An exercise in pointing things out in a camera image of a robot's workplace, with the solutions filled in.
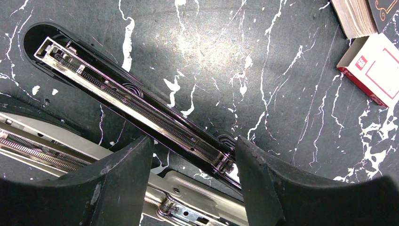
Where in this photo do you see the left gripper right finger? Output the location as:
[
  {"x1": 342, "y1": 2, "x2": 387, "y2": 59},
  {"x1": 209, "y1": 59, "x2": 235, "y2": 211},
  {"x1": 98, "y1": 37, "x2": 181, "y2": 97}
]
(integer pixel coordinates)
[{"x1": 235, "y1": 137, "x2": 399, "y2": 226}]

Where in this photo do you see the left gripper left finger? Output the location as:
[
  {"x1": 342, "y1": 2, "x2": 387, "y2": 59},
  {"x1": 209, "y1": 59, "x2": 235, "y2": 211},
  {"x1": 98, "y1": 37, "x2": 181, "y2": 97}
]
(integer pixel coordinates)
[{"x1": 0, "y1": 136, "x2": 154, "y2": 226}]

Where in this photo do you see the beige stapler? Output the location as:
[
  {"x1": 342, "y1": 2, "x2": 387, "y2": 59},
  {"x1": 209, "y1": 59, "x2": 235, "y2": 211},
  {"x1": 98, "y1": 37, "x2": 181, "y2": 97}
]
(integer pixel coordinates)
[{"x1": 0, "y1": 112, "x2": 248, "y2": 226}]

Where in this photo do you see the black stapler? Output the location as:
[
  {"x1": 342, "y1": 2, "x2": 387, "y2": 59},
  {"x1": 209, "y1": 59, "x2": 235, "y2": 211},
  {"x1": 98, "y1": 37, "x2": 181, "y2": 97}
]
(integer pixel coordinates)
[{"x1": 22, "y1": 22, "x2": 241, "y2": 192}]

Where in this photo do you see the red white staple box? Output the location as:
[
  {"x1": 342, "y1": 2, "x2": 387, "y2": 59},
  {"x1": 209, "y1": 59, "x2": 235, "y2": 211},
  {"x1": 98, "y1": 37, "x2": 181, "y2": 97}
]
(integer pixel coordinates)
[{"x1": 336, "y1": 33, "x2": 399, "y2": 108}]

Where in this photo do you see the dark paperback book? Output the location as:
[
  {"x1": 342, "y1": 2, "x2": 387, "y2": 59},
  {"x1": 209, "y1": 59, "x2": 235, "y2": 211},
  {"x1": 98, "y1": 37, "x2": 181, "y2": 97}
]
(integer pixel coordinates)
[{"x1": 330, "y1": 0, "x2": 399, "y2": 39}]

